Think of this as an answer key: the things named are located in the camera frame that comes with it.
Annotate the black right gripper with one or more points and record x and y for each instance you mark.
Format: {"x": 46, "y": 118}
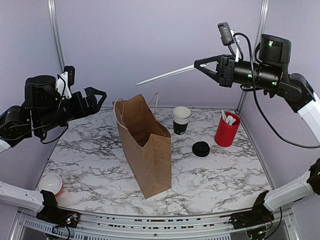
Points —
{"x": 226, "y": 80}

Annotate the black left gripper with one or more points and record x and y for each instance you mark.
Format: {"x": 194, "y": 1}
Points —
{"x": 82, "y": 109}

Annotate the white straw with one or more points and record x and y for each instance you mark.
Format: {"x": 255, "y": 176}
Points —
{"x": 166, "y": 75}

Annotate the brown paper bag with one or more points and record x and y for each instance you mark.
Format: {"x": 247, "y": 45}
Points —
{"x": 146, "y": 144}

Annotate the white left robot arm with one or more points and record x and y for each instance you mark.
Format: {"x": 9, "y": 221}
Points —
{"x": 28, "y": 134}

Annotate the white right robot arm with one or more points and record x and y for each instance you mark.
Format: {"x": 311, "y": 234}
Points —
{"x": 305, "y": 104}

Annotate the stack of paper coffee cups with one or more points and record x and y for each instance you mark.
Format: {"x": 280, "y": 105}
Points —
{"x": 181, "y": 116}

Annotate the red utensil cup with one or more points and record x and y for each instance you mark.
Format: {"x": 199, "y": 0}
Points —
{"x": 226, "y": 133}

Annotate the stack of black lids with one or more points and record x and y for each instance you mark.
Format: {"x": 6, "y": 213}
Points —
{"x": 201, "y": 149}

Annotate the orange white bowl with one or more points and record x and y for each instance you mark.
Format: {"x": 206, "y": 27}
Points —
{"x": 52, "y": 183}

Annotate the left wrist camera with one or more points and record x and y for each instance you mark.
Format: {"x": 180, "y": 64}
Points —
{"x": 64, "y": 81}

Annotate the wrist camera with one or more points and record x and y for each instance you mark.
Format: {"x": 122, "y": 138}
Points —
{"x": 64, "y": 81}
{"x": 228, "y": 38}

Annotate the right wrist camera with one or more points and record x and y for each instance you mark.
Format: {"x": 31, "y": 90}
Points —
{"x": 228, "y": 38}

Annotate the right aluminium frame post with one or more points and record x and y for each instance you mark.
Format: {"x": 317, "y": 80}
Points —
{"x": 262, "y": 24}

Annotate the aluminium frame post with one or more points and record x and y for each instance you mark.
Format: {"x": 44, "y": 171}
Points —
{"x": 262, "y": 24}
{"x": 55, "y": 33}

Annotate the left aluminium frame post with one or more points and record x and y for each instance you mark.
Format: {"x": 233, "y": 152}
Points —
{"x": 55, "y": 33}

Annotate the front aluminium rail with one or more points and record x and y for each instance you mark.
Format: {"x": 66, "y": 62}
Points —
{"x": 101, "y": 226}

